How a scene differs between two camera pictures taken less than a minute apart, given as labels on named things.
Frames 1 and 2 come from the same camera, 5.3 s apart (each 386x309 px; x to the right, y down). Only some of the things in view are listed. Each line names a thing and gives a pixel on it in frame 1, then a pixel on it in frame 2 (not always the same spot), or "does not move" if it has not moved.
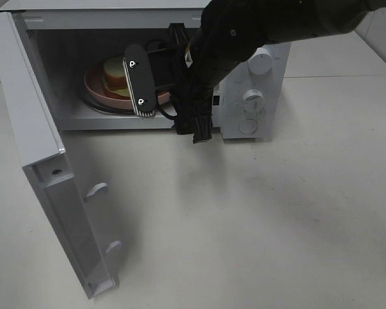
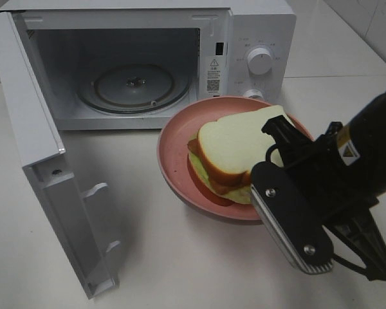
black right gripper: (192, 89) to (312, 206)
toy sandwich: (115, 79) to (226, 150)
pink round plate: (94, 87) to (174, 153)
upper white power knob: (260, 62) does not move
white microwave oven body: (78, 47) does not move
